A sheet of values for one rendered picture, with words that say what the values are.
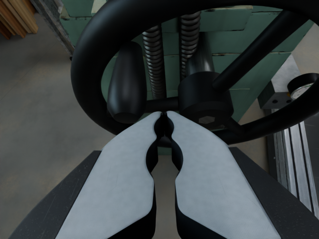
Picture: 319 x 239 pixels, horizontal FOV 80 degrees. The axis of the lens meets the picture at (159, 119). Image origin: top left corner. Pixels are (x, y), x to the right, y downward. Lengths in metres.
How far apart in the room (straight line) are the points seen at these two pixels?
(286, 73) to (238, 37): 0.21
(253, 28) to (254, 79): 0.16
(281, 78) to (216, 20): 0.35
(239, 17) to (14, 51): 1.71
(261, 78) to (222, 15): 0.30
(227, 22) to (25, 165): 1.18
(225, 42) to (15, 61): 1.54
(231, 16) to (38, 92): 1.33
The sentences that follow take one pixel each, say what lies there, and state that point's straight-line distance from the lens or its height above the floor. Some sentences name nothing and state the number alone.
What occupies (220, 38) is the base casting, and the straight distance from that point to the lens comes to 0.40.
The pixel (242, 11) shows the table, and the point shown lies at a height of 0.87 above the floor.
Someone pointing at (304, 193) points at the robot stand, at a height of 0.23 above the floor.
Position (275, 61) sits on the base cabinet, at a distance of 0.50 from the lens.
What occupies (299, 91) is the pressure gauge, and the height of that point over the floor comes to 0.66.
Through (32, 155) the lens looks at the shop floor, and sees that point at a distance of 1.27.
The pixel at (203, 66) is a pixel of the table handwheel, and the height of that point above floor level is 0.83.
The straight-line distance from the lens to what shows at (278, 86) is 0.55.
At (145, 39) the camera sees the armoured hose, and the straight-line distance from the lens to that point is 0.24.
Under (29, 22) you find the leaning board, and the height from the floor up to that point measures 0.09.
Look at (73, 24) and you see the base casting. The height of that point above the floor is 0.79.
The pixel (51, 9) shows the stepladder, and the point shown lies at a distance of 1.32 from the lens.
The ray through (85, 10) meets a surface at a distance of 0.37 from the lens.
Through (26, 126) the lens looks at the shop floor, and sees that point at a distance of 1.37.
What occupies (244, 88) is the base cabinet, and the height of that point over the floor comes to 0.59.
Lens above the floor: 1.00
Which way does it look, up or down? 63 degrees down
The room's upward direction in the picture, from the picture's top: 3 degrees counter-clockwise
